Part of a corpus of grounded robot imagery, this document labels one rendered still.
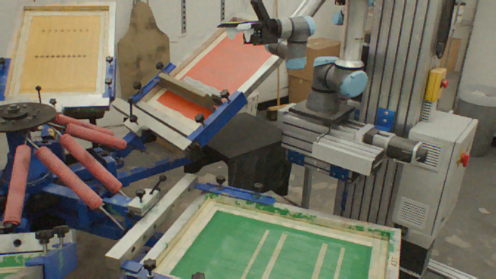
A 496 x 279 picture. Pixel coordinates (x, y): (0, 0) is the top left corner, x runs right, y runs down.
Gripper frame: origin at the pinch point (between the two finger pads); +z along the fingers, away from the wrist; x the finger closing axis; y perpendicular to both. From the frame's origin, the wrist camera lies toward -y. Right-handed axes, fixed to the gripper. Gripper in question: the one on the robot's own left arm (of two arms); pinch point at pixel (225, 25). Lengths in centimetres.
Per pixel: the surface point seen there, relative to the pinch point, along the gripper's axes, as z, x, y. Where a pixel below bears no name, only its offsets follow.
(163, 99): -2, 80, 40
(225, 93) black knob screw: -15.6, 34.6, 30.9
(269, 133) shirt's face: -57, 66, 64
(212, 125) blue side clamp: -8, 34, 44
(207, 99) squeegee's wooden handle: -10, 43, 34
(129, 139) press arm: 23, 58, 51
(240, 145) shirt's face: -35, 60, 65
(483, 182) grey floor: -296, 86, 158
